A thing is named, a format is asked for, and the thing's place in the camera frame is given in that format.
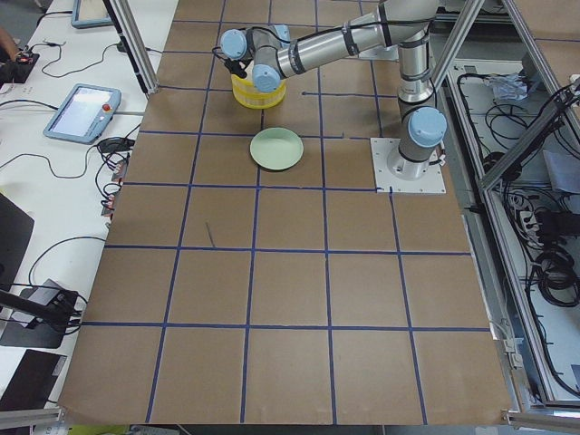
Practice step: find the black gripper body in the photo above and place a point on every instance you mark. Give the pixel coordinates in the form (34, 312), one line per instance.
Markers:
(236, 69)

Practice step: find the yellow steamer basket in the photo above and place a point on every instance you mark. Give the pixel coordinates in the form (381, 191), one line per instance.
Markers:
(259, 100)
(246, 85)

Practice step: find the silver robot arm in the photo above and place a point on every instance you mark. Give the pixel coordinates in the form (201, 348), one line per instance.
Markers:
(275, 56)

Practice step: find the mint green bowl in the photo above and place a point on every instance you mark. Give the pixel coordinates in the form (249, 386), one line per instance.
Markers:
(276, 149)

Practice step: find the far blue teach pendant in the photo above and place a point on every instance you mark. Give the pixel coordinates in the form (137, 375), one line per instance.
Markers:
(89, 14)

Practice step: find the blue teach pendant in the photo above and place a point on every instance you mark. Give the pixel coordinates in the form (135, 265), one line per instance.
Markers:
(89, 14)
(84, 114)

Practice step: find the near blue teach pendant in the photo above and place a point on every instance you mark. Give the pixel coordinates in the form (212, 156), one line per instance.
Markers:
(84, 114)

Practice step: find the aluminium frame post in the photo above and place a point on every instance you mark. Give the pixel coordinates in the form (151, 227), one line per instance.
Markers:
(124, 22)

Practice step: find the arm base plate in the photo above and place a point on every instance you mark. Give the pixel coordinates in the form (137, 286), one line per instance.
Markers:
(394, 174)

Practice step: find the black camera stand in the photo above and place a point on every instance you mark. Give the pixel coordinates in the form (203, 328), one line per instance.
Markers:
(41, 316)

